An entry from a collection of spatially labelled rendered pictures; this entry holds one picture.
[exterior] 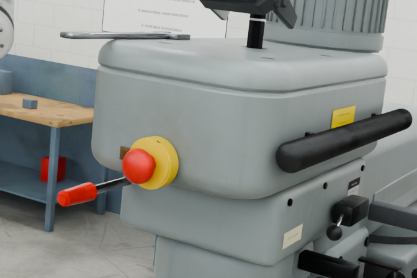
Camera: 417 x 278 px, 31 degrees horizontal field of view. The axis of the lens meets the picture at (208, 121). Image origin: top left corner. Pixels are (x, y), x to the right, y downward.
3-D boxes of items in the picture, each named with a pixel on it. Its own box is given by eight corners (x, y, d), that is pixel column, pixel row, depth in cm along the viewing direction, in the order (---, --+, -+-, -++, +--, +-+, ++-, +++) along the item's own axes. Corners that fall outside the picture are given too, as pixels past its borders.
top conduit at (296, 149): (301, 176, 82) (305, 145, 82) (266, 169, 84) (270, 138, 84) (411, 131, 121) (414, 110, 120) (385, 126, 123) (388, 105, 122)
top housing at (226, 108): (255, 211, 82) (272, 66, 79) (68, 163, 95) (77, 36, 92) (383, 153, 123) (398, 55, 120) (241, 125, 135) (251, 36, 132)
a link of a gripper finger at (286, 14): (285, 33, 101) (269, 7, 96) (293, 12, 102) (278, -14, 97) (296, 34, 100) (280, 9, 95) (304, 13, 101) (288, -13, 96)
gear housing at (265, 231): (274, 273, 92) (284, 194, 91) (114, 226, 104) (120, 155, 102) (362, 216, 121) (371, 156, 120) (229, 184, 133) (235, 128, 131)
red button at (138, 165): (145, 188, 83) (149, 153, 82) (116, 181, 85) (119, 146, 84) (162, 183, 86) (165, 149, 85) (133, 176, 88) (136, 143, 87)
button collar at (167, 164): (167, 195, 85) (172, 143, 84) (124, 183, 88) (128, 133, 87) (176, 192, 87) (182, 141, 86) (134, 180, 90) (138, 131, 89)
